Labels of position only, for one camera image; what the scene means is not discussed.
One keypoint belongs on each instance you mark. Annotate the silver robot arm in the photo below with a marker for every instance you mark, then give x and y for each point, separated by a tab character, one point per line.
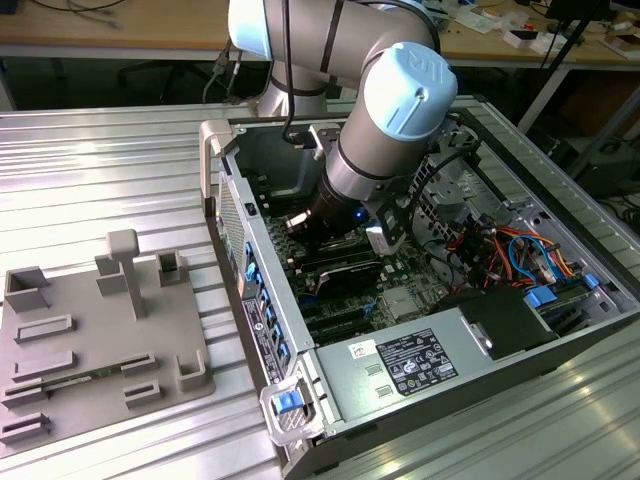
400	100

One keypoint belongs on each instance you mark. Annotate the wooden desk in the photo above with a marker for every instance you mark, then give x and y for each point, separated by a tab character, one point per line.
150	27

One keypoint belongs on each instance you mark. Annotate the small white box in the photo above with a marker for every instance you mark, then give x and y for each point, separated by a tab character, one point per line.
520	36

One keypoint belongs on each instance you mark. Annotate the perforated metal drive cage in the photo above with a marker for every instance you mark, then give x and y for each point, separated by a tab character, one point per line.
452	190

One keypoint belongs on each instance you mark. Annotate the blue plastic clip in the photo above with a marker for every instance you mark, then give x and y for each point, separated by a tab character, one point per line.
590	281

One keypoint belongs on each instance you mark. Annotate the white pink box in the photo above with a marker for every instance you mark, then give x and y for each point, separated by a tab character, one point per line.
622	45

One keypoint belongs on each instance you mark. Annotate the green RAM stick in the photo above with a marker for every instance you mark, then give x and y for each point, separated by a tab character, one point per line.
345	261
85	378

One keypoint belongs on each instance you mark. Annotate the green motherboard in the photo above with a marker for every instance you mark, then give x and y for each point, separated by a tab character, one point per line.
415	270

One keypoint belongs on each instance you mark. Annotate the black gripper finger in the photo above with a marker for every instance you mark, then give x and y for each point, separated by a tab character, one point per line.
299	222

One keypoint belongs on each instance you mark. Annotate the grey PC case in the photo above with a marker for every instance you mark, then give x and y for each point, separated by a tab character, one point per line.
265	160

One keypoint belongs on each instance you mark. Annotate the black monitor stand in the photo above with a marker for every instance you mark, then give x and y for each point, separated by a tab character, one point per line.
575	7

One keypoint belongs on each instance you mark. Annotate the black plastic air shroud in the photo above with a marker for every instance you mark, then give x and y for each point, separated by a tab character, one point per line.
505	312

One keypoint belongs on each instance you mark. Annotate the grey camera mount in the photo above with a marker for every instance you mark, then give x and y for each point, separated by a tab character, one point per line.
325	137

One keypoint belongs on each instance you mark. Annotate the grey parts rack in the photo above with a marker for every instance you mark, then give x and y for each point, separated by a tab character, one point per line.
100	320

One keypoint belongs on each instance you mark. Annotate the silver chipset heatsink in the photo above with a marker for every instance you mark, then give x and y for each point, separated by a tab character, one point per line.
402	302

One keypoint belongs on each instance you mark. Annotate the white paper sheets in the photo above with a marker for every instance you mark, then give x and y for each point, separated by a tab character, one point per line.
480	20

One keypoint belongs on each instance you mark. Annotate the blue disk carrier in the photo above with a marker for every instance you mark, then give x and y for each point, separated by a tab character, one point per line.
541	298

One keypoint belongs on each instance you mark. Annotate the blue case latch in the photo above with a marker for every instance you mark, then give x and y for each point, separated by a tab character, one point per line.
286	403

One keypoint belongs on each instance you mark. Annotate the black graphics card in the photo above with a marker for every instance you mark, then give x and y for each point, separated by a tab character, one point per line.
350	277

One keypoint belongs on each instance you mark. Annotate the grey power supply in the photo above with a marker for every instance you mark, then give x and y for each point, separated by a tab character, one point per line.
345	380

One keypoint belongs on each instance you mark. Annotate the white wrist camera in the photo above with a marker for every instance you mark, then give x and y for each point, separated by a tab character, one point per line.
380	242

